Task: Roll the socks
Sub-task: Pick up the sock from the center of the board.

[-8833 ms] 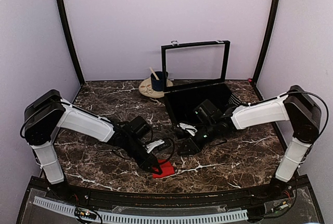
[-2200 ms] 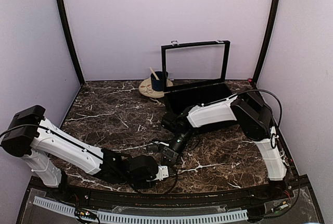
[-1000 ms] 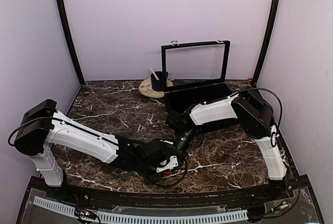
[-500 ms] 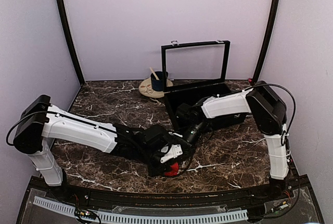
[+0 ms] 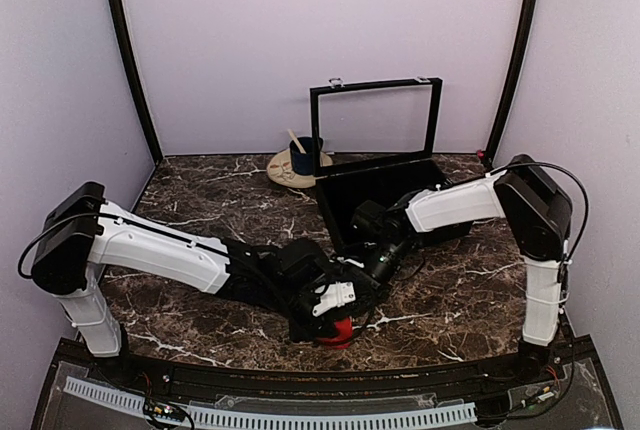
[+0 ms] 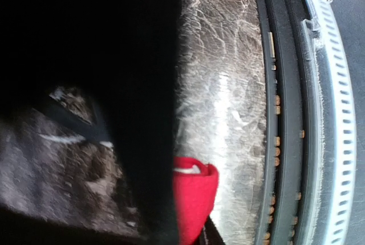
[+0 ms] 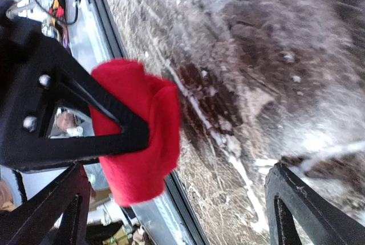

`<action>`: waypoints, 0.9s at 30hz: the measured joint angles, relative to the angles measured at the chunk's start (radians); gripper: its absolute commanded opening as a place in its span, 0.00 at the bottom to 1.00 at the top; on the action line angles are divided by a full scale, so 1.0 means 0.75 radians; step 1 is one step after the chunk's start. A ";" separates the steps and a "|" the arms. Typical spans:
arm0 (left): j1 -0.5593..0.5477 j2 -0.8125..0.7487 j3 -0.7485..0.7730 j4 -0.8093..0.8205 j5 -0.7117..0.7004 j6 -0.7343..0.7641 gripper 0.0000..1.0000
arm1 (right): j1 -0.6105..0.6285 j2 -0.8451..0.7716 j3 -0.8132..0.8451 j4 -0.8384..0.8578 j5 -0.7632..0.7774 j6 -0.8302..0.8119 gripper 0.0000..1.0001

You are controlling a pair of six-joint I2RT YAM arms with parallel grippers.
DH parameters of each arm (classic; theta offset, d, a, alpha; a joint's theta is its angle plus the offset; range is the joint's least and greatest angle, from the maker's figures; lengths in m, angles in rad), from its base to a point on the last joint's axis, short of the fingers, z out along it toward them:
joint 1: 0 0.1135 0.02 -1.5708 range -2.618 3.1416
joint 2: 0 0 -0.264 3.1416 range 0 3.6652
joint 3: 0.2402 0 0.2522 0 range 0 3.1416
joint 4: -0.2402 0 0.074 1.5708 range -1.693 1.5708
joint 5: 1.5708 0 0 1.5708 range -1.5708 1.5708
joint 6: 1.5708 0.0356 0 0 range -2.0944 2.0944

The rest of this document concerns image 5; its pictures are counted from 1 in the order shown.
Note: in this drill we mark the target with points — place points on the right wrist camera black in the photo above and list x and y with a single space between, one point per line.
374 223

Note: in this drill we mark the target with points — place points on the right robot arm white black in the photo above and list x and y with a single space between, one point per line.
537 210

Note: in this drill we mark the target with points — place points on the black frame post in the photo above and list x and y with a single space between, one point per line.
514 69
134 81

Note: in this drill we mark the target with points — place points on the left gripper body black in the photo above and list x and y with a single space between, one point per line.
297 330

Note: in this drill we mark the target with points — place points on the wooden stick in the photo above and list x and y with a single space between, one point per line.
296 141

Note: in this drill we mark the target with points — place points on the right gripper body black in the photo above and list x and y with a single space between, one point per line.
384 269

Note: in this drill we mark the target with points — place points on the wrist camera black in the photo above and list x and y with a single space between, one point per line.
374 223
313 283

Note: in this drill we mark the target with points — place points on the right black frame post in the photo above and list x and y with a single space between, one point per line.
514 69

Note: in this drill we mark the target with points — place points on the left black frame post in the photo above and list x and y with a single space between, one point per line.
134 81

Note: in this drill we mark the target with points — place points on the right circuit board with wires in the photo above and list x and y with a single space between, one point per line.
535 400

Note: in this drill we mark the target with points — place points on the circuit board with wires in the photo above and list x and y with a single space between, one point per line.
535 400
161 414

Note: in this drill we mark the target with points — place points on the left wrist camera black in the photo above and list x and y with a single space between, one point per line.
313 283

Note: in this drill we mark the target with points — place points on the red Santa Christmas sock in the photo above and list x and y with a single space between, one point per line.
342 339

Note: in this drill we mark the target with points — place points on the black display box glass lid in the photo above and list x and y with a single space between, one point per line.
372 141

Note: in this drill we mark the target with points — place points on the white slotted cable duct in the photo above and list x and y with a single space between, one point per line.
245 413

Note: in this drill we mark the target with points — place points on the left circuit board with wires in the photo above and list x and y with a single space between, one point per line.
161 414

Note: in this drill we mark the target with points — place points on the dark blue cup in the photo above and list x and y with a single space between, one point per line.
302 156

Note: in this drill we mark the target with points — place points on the beige woven coaster mat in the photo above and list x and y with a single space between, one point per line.
280 171

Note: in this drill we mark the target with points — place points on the black front rail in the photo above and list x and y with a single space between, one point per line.
487 379

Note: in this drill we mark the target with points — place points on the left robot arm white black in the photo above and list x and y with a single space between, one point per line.
86 230

